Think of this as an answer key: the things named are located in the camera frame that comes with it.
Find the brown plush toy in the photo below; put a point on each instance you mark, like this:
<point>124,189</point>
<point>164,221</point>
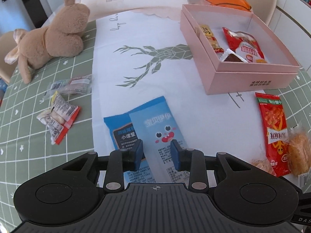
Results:
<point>60,34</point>

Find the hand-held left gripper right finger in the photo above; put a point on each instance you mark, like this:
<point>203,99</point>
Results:
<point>175,155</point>

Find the dark blue seaweed packet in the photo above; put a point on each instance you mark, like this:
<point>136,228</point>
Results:
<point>119,131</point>

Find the small orange snack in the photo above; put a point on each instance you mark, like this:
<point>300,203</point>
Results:
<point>260,61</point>

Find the white printed table runner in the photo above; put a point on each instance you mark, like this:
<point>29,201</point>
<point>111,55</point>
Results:
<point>145,77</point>

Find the dark room door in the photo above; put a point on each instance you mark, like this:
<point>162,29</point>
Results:
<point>42,2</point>

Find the small dark red snack packet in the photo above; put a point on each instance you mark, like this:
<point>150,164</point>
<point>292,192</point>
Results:
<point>232,58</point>

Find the yellow red cracker packet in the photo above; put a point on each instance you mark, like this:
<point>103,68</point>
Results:
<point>209,36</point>

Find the red white candy packet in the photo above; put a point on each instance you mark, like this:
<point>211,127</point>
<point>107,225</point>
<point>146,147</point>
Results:
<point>64,108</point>
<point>58,132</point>

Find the pink cardboard gift box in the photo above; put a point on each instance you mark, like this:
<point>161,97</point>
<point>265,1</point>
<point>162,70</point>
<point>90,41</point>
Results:
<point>243,82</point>

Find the small pastry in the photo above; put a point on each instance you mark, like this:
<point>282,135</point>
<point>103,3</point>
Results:
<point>261,165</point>

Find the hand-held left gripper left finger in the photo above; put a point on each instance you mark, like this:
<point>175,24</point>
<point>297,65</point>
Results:
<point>138,155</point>

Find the grey clear snack packet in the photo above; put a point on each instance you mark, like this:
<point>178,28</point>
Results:
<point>73,86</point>

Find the red packet with green top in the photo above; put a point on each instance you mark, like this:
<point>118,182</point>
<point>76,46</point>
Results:
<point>272,126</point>

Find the large red snack packet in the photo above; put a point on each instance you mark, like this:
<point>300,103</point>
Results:
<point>233,38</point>

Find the long bread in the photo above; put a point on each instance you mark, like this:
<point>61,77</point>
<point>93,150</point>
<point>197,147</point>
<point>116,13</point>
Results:
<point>298,148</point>

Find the orange basketball plush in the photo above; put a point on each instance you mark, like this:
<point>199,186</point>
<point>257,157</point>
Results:
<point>226,2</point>

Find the small white candy packet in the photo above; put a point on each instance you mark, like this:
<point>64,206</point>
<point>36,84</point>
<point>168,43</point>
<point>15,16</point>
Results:
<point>45,117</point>

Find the light blue cartoon snack packet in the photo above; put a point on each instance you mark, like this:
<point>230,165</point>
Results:
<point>158,131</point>

